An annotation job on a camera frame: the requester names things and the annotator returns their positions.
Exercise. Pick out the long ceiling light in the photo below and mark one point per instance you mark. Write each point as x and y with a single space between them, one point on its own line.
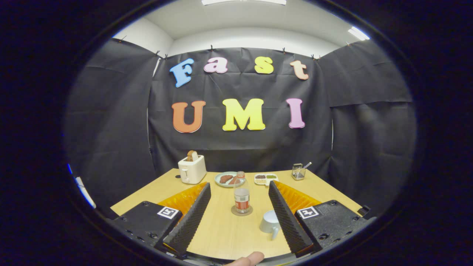
244 2

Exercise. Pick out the round brown coaster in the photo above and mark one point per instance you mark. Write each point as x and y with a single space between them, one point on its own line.
234 212

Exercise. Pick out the wooden table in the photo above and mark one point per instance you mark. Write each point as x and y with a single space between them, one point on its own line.
221 229

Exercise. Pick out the white divided condiment dish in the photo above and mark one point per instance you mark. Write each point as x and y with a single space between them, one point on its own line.
266 179

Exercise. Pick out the clear plastic juice bottle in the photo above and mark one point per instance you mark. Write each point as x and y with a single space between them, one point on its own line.
241 199

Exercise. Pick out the brown meat piece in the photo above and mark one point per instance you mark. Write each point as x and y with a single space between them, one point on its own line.
232 181
226 178

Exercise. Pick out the white toaster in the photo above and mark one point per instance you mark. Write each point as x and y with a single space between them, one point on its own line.
192 171

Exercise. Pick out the toast slice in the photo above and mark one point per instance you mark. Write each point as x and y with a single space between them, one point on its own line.
191 155

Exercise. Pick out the small ceiling light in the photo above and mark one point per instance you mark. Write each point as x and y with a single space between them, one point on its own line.
358 33

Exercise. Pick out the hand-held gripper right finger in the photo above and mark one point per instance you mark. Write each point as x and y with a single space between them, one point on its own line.
290 221

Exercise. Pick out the pale green plate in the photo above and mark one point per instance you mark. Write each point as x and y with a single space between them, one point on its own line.
220 183

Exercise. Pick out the black table edge clamp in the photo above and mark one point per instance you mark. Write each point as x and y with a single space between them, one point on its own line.
364 211

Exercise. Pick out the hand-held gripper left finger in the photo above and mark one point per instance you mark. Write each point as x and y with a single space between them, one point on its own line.
190 221

